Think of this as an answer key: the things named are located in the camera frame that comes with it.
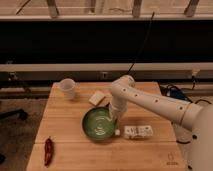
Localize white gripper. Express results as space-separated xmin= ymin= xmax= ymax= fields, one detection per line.
xmin=109 ymin=98 xmax=126 ymax=120

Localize green ceramic bowl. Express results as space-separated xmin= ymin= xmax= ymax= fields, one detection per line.
xmin=82 ymin=107 xmax=116 ymax=141

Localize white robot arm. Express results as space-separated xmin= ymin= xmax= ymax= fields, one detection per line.
xmin=109 ymin=75 xmax=213 ymax=171

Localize beige sponge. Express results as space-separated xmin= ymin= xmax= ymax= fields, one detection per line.
xmin=89 ymin=91 xmax=105 ymax=106

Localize white printed bottle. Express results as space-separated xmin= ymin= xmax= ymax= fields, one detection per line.
xmin=115 ymin=125 xmax=153 ymax=139

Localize white plastic cup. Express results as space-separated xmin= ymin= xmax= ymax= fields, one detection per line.
xmin=58 ymin=78 xmax=75 ymax=100

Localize red chili pepper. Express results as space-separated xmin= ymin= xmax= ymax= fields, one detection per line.
xmin=44 ymin=138 xmax=54 ymax=167

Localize black office chair base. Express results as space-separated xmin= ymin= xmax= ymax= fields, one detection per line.
xmin=0 ymin=109 xmax=29 ymax=120

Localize white wall plug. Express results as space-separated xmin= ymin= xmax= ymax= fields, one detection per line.
xmin=191 ymin=68 xmax=200 ymax=77

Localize black cable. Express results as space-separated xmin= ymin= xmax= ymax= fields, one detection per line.
xmin=128 ymin=11 xmax=156 ymax=75

